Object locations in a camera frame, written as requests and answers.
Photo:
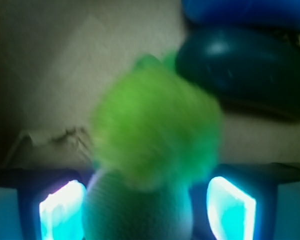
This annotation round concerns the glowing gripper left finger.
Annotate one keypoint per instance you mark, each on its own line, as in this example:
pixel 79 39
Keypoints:
pixel 50 204

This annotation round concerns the blue plastic bottle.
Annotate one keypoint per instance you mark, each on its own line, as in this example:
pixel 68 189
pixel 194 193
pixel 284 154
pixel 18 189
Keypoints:
pixel 274 13

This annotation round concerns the dark green toy cucumber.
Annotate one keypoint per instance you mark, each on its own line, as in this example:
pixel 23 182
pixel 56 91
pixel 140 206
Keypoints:
pixel 243 66

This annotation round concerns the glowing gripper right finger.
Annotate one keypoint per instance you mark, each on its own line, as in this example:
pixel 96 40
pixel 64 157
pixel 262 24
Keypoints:
pixel 236 202

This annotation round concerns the green plush animal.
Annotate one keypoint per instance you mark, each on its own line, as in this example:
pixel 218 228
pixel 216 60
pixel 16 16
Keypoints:
pixel 154 135

